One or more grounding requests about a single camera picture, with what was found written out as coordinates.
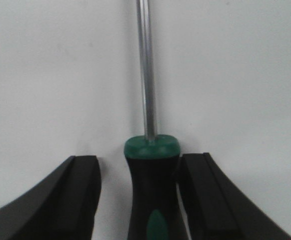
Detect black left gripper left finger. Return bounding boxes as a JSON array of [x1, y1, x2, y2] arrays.
[[0, 155, 101, 240]]

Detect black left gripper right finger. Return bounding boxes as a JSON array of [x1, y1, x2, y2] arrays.
[[180, 153, 291, 240]]

